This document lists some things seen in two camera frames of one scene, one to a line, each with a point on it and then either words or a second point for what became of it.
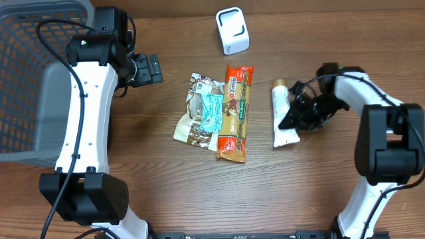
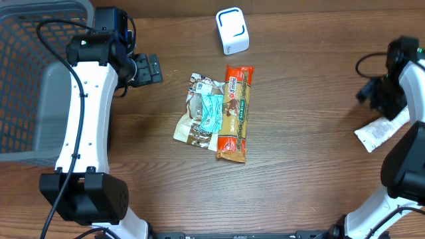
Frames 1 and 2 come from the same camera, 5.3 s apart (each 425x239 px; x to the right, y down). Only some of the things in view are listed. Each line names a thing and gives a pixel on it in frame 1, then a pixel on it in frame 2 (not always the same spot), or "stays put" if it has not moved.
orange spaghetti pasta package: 234,126 stays put
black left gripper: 146,70 stays put
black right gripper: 305,108 → 370,91
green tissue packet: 212,105 stays put
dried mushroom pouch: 189,130 stays put
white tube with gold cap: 281,104 → 373,133
